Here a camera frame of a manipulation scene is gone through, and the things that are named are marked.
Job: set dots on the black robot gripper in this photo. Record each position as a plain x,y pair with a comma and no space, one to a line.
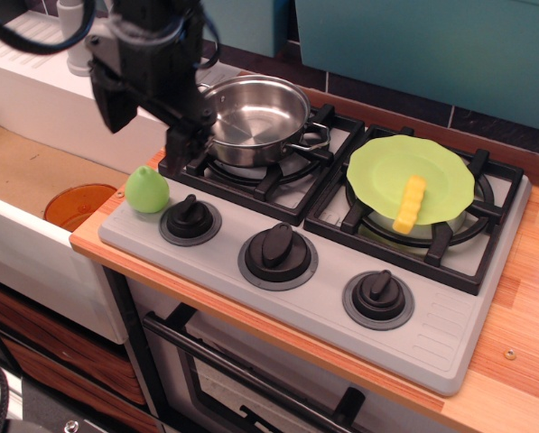
148,58

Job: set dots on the small green pear toy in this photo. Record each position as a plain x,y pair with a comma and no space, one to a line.
146,190

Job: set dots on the yellow crinkle fry toy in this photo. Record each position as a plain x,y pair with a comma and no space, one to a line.
410,205

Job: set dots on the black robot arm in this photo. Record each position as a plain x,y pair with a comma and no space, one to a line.
147,56

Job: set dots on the black left stove knob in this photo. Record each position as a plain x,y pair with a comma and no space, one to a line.
190,222

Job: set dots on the black stove knob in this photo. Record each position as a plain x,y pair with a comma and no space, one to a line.
190,222
378,300
278,259

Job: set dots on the stainless steel pot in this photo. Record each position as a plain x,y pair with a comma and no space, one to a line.
260,121

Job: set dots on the black middle stove knob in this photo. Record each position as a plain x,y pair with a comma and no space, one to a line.
278,259

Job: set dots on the light green plastic plate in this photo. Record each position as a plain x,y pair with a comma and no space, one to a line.
379,171

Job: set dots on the grey toy stove top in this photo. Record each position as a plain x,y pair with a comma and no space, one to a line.
433,348

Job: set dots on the black right stove knob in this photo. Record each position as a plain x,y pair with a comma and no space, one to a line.
378,300

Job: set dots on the white toy sink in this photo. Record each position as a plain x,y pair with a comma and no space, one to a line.
52,138

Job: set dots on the orange plastic sink drain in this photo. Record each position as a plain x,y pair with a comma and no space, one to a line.
69,209

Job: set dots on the grey toy faucet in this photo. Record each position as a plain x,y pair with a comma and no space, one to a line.
71,14

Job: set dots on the black left burner grate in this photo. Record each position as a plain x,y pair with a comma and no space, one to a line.
287,189

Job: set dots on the black burner grate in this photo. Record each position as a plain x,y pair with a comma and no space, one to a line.
467,253
287,189

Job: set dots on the wooden drawer fronts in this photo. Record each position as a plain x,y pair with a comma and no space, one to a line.
73,362

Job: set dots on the oven door with window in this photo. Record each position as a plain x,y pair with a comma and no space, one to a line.
232,381

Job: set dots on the black right burner grate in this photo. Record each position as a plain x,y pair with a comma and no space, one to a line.
467,253

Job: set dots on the black oven door handle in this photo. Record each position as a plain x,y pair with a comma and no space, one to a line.
172,331

